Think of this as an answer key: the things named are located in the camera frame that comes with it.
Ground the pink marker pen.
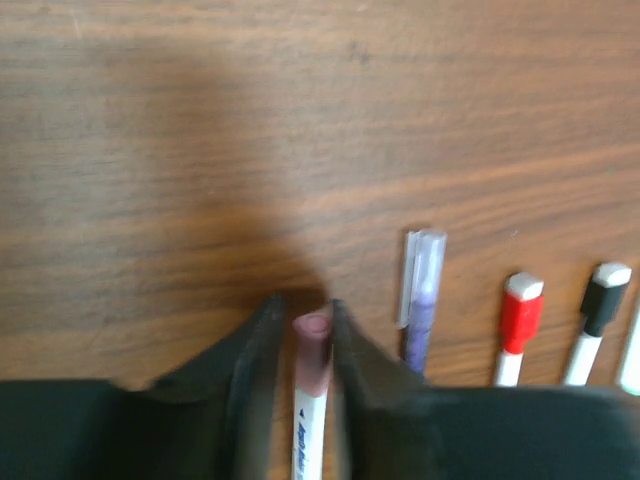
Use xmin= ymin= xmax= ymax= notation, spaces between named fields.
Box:
xmin=291 ymin=310 xmax=332 ymax=480

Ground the purple pen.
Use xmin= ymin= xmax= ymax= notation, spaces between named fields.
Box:
xmin=397 ymin=229 xmax=447 ymax=375

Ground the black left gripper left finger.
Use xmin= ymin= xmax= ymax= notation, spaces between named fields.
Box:
xmin=1 ymin=295 xmax=285 ymax=479

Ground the red marker pen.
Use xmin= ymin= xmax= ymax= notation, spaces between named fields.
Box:
xmin=494 ymin=272 xmax=544 ymax=387

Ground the white black-tip marker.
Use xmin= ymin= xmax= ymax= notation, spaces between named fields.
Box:
xmin=617 ymin=302 xmax=640 ymax=396

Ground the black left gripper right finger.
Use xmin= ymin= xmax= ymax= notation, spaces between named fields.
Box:
xmin=331 ymin=300 xmax=639 ymax=479

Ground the grey silver pen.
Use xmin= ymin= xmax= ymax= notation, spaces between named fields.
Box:
xmin=563 ymin=262 xmax=632 ymax=386

